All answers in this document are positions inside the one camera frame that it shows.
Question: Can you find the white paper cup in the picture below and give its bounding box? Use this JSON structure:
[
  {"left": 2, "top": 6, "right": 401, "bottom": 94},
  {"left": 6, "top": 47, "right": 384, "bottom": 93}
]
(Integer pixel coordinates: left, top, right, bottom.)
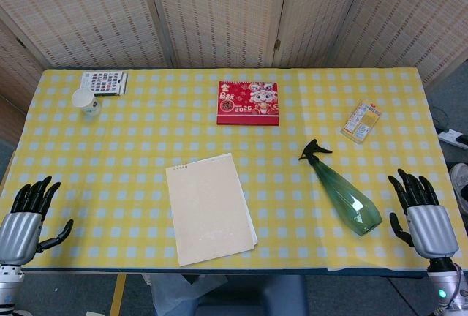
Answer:
[{"left": 72, "top": 88, "right": 101, "bottom": 118}]

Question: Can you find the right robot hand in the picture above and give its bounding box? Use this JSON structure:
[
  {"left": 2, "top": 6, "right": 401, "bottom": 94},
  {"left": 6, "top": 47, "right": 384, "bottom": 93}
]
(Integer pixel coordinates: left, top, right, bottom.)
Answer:
[{"left": 387, "top": 168, "right": 460, "bottom": 260}]

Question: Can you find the woven folding screen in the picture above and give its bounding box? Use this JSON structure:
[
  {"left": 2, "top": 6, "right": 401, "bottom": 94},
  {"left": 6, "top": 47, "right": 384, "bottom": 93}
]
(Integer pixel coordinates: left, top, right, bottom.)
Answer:
[{"left": 0, "top": 0, "right": 468, "bottom": 119}]

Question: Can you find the white shoe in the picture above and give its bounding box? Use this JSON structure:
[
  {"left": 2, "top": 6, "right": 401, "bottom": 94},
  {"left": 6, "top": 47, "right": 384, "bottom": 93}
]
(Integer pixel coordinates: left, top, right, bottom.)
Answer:
[{"left": 448, "top": 162, "right": 468, "bottom": 215}]

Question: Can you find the beige paper notepad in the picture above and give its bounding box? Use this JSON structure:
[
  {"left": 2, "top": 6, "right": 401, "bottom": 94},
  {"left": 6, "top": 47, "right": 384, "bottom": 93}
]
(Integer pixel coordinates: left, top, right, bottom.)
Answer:
[{"left": 165, "top": 152, "right": 259, "bottom": 268}]

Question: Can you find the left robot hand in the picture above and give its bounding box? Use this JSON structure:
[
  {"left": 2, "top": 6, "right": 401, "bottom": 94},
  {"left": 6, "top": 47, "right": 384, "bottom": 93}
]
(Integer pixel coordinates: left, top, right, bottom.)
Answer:
[{"left": 0, "top": 176, "right": 75, "bottom": 266}]

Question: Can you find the green spray bottle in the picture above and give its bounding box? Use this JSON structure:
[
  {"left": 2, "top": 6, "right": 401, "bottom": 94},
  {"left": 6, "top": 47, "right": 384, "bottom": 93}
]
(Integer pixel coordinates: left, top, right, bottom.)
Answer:
[{"left": 298, "top": 139, "right": 383, "bottom": 237}]

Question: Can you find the box with colourful print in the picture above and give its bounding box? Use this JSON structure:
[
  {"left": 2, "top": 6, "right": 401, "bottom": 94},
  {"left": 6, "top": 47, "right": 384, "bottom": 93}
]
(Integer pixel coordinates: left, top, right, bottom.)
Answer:
[{"left": 80, "top": 70, "right": 128, "bottom": 97}]

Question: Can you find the blue chair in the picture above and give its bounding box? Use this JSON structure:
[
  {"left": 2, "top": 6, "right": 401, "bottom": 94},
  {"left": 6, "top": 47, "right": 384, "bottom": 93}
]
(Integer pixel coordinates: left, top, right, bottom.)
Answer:
[{"left": 151, "top": 274, "right": 309, "bottom": 316}]

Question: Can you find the white power strip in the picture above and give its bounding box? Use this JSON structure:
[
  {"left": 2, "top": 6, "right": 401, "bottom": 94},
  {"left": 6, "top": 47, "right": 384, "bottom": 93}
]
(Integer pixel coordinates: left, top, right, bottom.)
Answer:
[{"left": 437, "top": 128, "right": 468, "bottom": 146}]

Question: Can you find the red desk calendar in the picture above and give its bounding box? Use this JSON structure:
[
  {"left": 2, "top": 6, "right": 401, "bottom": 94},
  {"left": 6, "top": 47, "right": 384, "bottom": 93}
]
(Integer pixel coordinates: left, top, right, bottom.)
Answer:
[{"left": 216, "top": 80, "right": 281, "bottom": 127}]

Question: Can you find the yellow checkered tablecloth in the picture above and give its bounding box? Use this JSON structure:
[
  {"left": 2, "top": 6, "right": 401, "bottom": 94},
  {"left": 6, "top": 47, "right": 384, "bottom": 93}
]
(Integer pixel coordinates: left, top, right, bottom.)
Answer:
[{"left": 0, "top": 67, "right": 468, "bottom": 272}]

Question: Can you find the yellow packaged item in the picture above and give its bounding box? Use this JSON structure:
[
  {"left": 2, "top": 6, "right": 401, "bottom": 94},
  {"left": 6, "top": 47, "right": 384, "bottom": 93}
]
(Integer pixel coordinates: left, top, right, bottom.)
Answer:
[{"left": 340, "top": 100, "right": 382, "bottom": 146}]

